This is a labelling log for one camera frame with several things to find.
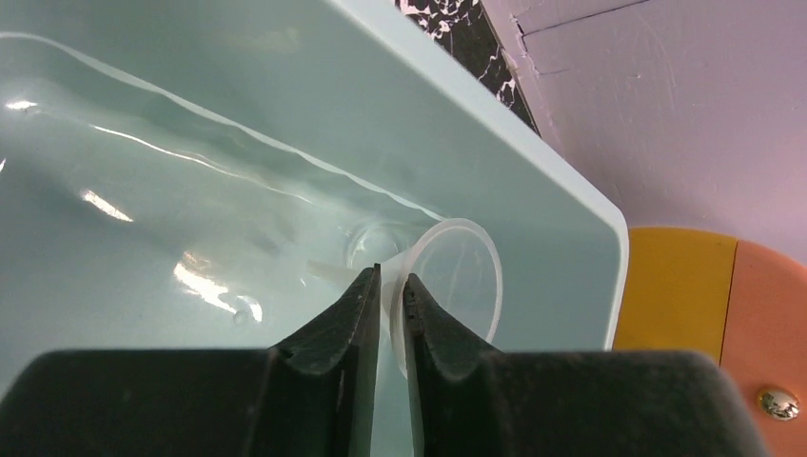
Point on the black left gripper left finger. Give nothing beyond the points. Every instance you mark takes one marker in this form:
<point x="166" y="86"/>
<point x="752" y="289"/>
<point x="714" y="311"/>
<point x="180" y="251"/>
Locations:
<point x="311" y="394"/>

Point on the teal plastic bin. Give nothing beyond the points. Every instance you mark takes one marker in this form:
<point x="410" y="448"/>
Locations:
<point x="168" y="166"/>

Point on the clear plastic funnel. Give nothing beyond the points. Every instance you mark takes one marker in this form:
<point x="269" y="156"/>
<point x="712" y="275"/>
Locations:
<point x="455" y="259"/>

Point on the round drawer cabinet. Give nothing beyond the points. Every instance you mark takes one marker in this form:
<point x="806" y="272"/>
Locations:
<point x="740" y="303"/>

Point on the clear glass beaker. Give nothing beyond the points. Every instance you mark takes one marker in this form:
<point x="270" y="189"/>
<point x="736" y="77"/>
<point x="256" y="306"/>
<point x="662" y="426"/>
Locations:
<point x="373" y="242"/>

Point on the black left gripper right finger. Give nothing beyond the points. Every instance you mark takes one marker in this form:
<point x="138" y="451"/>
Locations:
<point x="468" y="398"/>

